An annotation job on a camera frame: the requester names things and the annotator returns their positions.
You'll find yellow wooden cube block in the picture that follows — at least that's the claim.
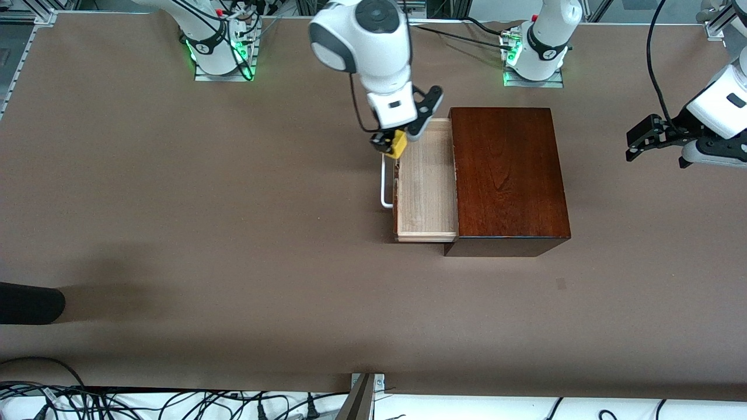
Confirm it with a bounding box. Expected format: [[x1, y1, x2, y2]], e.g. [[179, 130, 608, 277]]
[[385, 129, 408, 160]]

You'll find wooden drawer with white handle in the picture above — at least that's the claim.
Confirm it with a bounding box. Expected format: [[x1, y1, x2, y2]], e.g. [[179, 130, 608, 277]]
[[380, 118, 459, 244]]

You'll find dark brown wooden box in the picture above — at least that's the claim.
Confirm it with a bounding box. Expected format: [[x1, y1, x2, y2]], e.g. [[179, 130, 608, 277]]
[[444, 107, 572, 258]]

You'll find brown table cover sheet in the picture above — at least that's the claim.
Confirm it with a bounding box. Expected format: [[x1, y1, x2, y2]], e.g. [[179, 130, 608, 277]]
[[0, 12, 747, 402]]

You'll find black ribbed cylinder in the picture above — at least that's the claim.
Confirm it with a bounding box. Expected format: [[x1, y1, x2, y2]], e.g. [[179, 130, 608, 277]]
[[0, 282, 67, 326]]

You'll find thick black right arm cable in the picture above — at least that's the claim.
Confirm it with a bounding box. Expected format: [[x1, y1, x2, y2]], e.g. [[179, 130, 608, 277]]
[[348, 71, 381, 134]]

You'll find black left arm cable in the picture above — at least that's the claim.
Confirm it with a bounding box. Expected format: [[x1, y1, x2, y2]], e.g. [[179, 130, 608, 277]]
[[646, 0, 679, 127]]

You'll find aluminium corner frame profile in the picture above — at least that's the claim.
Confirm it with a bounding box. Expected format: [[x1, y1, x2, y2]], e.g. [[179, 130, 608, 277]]
[[696, 0, 747, 41]]

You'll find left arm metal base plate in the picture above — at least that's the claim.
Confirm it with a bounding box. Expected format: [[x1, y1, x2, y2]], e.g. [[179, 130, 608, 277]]
[[503, 68, 565, 89]]

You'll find black cable on table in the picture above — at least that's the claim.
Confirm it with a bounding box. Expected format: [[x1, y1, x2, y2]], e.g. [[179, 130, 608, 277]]
[[409, 16, 515, 52]]

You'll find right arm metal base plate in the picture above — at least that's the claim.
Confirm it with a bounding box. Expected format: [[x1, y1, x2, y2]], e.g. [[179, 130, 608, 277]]
[[194, 35, 258, 83]]

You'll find metal bracket with grey beam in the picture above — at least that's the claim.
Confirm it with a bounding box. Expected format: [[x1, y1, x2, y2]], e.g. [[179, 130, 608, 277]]
[[335, 372, 386, 420]]

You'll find aluminium side rail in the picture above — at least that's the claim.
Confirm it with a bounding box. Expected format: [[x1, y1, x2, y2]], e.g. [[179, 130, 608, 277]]
[[0, 9, 59, 120]]

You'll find black arcing floor cable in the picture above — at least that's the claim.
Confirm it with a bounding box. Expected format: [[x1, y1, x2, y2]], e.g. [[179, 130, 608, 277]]
[[0, 356, 86, 389]]

